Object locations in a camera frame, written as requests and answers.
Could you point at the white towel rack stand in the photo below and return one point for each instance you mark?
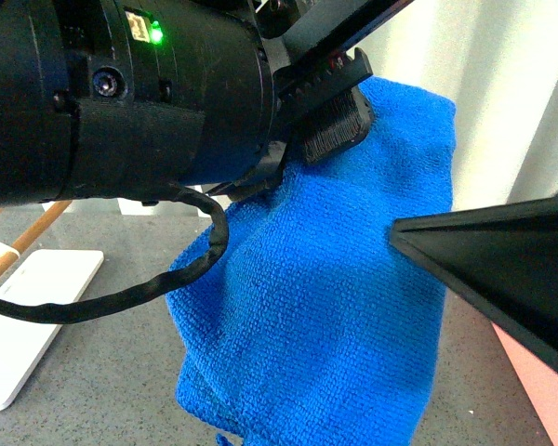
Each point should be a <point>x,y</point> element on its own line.
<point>56,276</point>

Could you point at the pink plastic box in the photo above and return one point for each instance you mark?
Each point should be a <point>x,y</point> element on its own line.
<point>539,381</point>

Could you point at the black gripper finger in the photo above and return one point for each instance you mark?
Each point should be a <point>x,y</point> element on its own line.
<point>332,27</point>

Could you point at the black camera-side gripper finger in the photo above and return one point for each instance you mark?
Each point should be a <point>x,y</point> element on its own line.
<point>503,260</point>

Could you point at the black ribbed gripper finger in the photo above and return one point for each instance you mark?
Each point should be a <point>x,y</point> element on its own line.
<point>326,109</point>

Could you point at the blue microfiber cloth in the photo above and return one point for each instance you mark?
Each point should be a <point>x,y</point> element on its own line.
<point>312,329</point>

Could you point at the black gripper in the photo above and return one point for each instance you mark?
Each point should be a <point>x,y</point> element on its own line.
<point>128,99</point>

